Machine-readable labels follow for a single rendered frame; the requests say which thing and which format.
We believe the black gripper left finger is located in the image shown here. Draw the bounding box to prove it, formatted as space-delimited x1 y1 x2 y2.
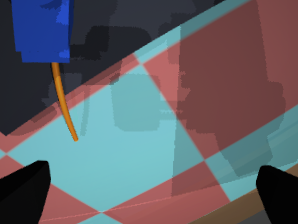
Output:
0 160 51 224

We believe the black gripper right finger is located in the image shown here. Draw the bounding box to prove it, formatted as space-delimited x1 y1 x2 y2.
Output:
255 165 298 224

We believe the dark grey flat deck plate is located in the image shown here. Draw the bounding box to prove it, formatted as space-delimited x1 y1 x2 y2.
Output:
0 0 225 137

